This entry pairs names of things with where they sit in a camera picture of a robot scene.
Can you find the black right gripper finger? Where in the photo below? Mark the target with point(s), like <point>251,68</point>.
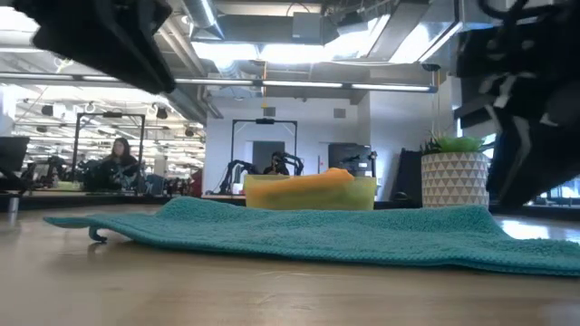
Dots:
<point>539,158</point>

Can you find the dark teal microfiber towel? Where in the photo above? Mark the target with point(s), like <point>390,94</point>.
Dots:
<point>317,235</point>

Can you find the black background gantry frame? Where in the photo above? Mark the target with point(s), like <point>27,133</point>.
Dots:
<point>265,121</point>
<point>109,115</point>

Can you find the dark background work table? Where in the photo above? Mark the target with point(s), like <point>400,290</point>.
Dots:
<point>136,199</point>

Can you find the yellow translucent plastic bin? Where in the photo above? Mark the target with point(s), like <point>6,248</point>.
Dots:
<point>252,199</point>

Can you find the black background chair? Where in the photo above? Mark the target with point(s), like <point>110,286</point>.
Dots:
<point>408,174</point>

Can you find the silver rectangular air duct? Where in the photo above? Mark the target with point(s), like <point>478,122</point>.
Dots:
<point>408,31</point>

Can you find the green succulent plant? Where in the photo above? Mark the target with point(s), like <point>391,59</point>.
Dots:
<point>457,145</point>

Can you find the orange microfiber towel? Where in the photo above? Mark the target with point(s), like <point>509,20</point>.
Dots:
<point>308,181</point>

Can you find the long ceiling light bar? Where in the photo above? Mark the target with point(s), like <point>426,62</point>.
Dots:
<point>299,83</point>

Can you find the black background robot arm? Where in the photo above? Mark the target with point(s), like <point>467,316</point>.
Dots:
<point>233,172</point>
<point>59,169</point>
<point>294,160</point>

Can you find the person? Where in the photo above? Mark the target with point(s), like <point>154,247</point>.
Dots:
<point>120,158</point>
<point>274,165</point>

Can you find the black monitor on stand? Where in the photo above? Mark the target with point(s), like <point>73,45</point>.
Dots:
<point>13,154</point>

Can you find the white triangle-patterned plant pot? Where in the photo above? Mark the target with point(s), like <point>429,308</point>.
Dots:
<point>453,181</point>

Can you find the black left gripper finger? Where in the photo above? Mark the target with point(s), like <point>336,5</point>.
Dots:
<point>127,63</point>

